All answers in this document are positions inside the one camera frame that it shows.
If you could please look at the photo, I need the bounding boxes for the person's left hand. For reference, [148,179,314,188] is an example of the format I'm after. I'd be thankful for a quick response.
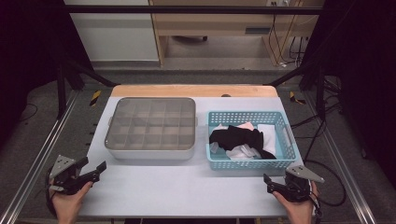
[50,181,93,224]

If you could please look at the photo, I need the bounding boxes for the right hand-held gripper cable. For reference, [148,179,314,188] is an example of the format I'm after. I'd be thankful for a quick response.
[309,190,323,224]

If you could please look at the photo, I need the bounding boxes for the aluminium rail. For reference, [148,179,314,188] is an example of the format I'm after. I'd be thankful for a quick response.
[303,91,378,224]
[0,90,81,224]

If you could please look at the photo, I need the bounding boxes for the white compartment storage box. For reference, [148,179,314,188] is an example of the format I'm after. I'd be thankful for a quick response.
[104,97,199,161]

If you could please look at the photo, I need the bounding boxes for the wooden desk unit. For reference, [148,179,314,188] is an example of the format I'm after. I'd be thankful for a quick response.
[148,0,325,67]

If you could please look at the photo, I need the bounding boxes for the transparent grey box lid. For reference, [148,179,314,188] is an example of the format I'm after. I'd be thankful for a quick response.
[105,97,197,151]

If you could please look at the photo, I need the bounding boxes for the black horizontal bar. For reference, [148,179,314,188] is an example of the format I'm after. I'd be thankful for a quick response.
[60,4,326,16]

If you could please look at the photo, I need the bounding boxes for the dark curtain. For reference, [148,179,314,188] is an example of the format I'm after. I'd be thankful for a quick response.
[0,0,94,150]
[298,0,396,188]

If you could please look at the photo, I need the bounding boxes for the person's right hand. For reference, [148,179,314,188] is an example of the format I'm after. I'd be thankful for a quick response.
[273,181,318,224]

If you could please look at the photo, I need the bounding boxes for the black cable bundle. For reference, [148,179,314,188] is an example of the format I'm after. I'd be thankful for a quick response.
[289,36,309,68]

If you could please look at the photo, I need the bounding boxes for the pink sock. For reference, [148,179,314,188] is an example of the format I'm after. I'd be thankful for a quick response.
[236,121,256,132]

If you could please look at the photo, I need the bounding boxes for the yellow black tape strip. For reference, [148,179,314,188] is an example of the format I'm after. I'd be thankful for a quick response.
[289,91,307,105]
[89,90,103,107]

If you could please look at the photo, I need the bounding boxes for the thin black hanging cable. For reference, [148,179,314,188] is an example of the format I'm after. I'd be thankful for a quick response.
[268,1,283,64]

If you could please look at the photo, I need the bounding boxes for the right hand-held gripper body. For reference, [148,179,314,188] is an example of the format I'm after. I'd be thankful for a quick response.
[277,164,325,203]

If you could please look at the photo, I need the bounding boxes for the white sock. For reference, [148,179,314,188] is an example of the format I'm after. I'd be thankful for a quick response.
[257,123,277,156]
[209,123,262,161]

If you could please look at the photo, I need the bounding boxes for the blue perforated plastic basket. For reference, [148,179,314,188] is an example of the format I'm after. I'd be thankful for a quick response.
[205,110,299,171]

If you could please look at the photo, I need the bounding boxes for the white power strip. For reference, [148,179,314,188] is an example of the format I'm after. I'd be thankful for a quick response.
[265,0,292,7]

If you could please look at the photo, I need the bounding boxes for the black metal stand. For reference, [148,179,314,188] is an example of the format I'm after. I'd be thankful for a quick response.
[266,60,327,121]
[56,59,119,119]

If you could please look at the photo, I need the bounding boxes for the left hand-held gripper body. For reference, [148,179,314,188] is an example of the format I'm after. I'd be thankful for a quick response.
[47,154,94,196]

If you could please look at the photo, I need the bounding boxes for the looped black floor cable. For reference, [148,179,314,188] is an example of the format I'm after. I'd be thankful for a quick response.
[303,160,347,207]

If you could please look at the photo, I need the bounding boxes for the yellow cable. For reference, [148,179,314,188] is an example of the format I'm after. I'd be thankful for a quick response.
[268,0,304,65]

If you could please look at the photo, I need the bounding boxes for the white cabinet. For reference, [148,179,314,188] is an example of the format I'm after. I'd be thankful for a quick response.
[64,0,161,63]

